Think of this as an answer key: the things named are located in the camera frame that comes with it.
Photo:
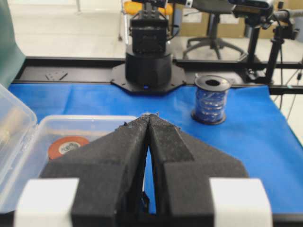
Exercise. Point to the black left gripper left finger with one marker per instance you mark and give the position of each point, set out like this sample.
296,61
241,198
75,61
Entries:
87,187

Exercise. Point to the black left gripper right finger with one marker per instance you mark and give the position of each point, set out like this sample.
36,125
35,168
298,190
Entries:
198,185

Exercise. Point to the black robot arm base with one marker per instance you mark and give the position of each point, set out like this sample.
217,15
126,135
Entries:
148,67

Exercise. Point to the clear plastic toolbox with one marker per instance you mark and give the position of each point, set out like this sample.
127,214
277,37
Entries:
28,157

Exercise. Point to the orange round tape roll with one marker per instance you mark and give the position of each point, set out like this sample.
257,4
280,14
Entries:
64,145

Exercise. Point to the blue table cloth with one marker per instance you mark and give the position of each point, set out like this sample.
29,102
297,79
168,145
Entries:
254,131

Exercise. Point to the blue ribbon spool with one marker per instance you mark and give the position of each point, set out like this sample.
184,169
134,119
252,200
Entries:
210,99

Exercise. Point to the black office chair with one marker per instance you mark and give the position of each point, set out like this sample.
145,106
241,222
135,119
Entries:
213,35

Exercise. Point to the black aluminium rail frame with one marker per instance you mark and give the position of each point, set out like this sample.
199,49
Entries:
98,71

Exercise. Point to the black camera stand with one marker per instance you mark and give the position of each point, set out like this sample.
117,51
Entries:
260,14

